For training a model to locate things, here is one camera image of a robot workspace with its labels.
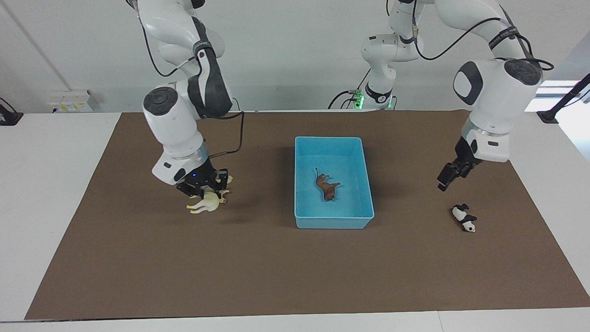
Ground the black clamp stand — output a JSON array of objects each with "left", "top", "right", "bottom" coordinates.
[{"left": 537, "top": 73, "right": 590, "bottom": 124}]

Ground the white wall socket box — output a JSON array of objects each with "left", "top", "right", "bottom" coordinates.
[{"left": 48, "top": 89, "right": 100, "bottom": 113}]

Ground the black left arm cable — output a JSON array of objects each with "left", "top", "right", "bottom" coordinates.
[{"left": 408, "top": 0, "right": 555, "bottom": 72}]

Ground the brown lion toy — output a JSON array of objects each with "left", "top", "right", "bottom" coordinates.
[{"left": 315, "top": 168, "right": 342, "bottom": 202}]

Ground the black left base cable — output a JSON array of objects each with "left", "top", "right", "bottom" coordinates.
[{"left": 328, "top": 69, "right": 372, "bottom": 110}]

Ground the light blue storage box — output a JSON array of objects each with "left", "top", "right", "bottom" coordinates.
[{"left": 294, "top": 136, "right": 375, "bottom": 230}]

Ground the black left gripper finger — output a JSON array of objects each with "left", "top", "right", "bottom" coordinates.
[{"left": 437, "top": 162, "right": 457, "bottom": 192}]

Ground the cream llama toy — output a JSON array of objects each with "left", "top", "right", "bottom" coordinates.
[{"left": 187, "top": 175, "right": 234, "bottom": 215}]

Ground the black table mount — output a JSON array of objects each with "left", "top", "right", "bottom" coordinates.
[{"left": 0, "top": 98, "right": 24, "bottom": 126}]

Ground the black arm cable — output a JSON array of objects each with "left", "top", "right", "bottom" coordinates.
[
  {"left": 138, "top": 0, "right": 245, "bottom": 160},
  {"left": 408, "top": 0, "right": 555, "bottom": 72}
]

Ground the black white panda toy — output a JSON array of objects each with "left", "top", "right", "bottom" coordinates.
[{"left": 452, "top": 203, "right": 478, "bottom": 233}]

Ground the brown table mat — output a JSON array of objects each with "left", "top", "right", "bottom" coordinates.
[{"left": 24, "top": 110, "right": 590, "bottom": 320}]

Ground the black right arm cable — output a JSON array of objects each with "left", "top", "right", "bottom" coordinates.
[{"left": 138, "top": 0, "right": 245, "bottom": 160}]

